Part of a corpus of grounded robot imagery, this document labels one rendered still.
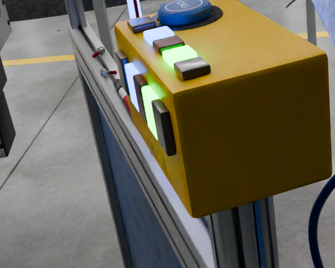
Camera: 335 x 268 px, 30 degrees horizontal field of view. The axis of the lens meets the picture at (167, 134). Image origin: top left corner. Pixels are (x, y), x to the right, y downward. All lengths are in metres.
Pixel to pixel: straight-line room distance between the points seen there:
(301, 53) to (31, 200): 2.09
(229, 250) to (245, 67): 0.18
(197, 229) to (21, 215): 1.78
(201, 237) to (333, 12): 0.34
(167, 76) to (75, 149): 2.33
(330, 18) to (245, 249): 0.37
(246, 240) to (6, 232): 1.83
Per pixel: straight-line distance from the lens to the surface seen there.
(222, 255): 0.51
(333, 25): 0.79
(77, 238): 2.15
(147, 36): 0.44
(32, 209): 2.37
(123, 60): 0.46
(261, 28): 0.44
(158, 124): 0.38
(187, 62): 0.38
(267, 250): 1.07
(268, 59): 0.38
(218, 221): 0.49
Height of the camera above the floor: 1.21
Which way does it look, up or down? 27 degrees down
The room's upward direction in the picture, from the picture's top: 10 degrees counter-clockwise
